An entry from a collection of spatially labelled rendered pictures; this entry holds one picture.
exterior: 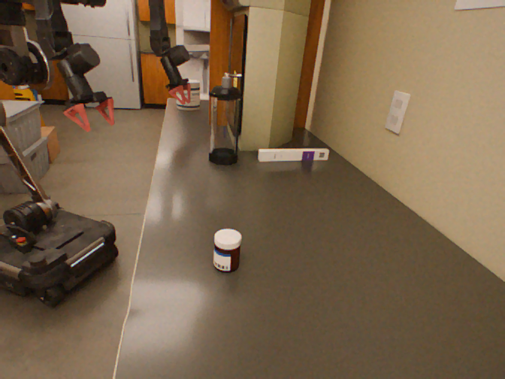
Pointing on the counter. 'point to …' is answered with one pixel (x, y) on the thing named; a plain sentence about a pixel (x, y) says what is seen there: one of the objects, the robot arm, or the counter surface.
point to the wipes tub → (191, 97)
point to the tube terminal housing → (272, 71)
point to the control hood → (238, 5)
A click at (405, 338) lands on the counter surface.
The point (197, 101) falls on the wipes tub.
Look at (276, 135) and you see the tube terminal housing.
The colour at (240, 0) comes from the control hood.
